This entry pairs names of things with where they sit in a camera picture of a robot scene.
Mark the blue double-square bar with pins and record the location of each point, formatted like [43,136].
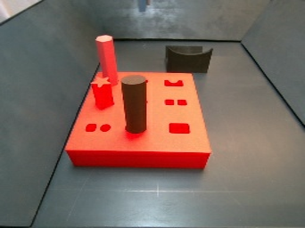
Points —
[142,5]

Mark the red shape-sorting board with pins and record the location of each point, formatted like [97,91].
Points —
[175,140]

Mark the dark cylinder peg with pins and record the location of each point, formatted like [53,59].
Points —
[134,89]

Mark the red star peg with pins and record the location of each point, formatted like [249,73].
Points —
[101,92]

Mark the black curved stand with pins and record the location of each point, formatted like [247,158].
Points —
[187,59]

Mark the red octagonal peg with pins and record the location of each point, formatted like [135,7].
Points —
[105,53]

